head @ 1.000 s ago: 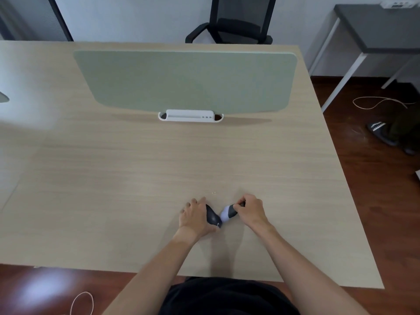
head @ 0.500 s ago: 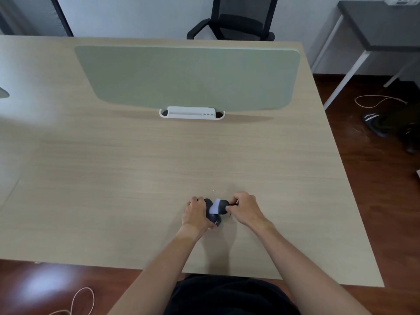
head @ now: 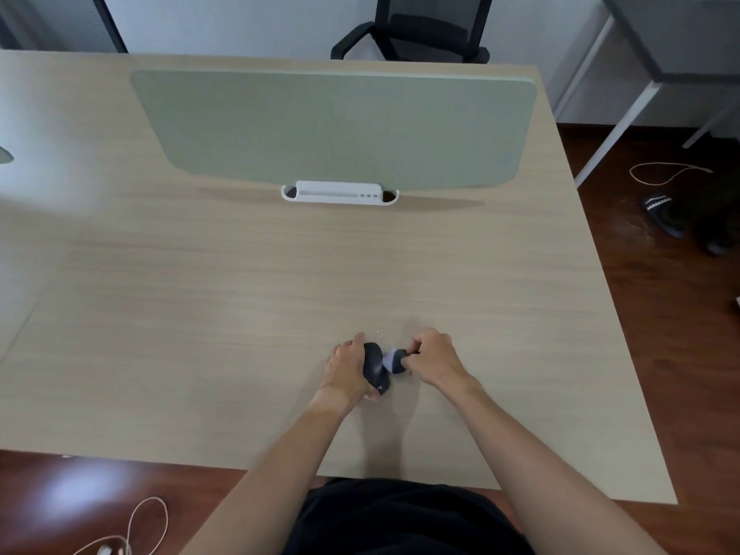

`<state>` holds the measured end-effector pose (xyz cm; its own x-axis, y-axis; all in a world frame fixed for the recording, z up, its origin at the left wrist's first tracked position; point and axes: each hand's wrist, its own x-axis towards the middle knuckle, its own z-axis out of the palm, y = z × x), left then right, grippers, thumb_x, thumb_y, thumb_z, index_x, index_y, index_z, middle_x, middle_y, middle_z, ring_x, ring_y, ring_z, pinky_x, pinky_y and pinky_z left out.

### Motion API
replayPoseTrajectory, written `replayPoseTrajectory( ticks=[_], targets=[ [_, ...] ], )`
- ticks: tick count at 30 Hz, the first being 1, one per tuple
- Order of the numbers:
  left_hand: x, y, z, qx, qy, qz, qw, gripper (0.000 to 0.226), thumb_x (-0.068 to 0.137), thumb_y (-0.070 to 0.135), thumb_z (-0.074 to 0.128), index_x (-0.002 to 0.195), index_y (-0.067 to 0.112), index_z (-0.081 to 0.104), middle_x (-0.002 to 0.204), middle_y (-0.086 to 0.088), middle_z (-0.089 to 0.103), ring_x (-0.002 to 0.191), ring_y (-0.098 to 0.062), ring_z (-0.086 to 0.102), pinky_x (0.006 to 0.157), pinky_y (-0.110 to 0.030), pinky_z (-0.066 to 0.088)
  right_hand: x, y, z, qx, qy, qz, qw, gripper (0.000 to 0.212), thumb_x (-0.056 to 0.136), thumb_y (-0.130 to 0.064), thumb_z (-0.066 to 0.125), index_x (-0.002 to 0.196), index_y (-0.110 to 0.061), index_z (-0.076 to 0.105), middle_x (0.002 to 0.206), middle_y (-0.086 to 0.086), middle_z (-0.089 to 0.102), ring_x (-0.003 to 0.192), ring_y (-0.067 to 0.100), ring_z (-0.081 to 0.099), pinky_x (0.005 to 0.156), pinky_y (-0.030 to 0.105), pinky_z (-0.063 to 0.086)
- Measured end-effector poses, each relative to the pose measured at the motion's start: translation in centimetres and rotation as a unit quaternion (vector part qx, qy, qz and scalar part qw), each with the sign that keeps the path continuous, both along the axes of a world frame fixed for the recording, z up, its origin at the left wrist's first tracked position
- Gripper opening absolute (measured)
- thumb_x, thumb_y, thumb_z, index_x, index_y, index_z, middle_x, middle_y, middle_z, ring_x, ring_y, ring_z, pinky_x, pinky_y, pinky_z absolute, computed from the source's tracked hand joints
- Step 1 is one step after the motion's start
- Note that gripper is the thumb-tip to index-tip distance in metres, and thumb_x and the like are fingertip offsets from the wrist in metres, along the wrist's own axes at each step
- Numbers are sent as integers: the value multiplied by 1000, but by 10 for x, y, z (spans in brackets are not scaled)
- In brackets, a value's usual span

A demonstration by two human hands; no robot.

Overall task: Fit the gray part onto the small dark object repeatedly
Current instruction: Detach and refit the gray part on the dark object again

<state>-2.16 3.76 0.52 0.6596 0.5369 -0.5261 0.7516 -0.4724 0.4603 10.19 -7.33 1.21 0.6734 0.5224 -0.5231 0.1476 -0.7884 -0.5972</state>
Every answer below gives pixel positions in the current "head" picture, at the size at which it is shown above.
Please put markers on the person's left hand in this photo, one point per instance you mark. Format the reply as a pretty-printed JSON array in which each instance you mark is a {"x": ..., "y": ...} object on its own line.
[{"x": 342, "y": 372}]

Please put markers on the person's right hand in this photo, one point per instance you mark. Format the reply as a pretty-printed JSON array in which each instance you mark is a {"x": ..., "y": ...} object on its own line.
[{"x": 439, "y": 361}]

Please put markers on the person's right fingers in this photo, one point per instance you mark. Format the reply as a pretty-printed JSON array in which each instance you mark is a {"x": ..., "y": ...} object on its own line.
[{"x": 415, "y": 353}]

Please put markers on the person's left thumb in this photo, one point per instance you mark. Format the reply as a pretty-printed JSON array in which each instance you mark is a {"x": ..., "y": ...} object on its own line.
[{"x": 372, "y": 393}]

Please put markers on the light purple cap piece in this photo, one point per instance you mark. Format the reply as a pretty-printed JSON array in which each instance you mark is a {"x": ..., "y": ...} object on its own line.
[{"x": 395, "y": 361}]

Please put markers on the dark grey rounded device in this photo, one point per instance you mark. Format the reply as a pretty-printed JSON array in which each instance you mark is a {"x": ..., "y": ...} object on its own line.
[{"x": 377, "y": 367}]

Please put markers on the person's right forearm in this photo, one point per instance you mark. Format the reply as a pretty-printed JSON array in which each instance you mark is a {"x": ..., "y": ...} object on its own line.
[{"x": 537, "y": 473}]

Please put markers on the person's left forearm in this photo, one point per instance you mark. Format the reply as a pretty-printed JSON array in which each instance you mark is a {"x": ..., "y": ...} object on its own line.
[{"x": 271, "y": 473}]

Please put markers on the person's black clothing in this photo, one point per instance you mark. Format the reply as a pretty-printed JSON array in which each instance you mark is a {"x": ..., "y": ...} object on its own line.
[{"x": 399, "y": 520}]

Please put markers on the green desk divider panel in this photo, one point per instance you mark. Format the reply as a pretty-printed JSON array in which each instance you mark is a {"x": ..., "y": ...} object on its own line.
[{"x": 341, "y": 130}]

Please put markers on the black slipper with white stripes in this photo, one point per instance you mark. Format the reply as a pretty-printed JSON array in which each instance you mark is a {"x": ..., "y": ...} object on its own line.
[{"x": 662, "y": 212}]

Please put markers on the black office chair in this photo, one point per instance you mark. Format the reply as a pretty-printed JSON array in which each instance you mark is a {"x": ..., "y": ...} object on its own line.
[{"x": 413, "y": 28}]

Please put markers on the grey table with white legs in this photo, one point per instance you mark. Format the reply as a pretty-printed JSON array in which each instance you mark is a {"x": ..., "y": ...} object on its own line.
[{"x": 670, "y": 46}]

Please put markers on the white divider bracket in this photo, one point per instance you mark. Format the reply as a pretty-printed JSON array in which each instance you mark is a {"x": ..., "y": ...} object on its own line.
[{"x": 340, "y": 192}]

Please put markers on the dark door frame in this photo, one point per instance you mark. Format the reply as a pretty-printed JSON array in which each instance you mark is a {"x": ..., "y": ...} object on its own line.
[{"x": 110, "y": 23}]

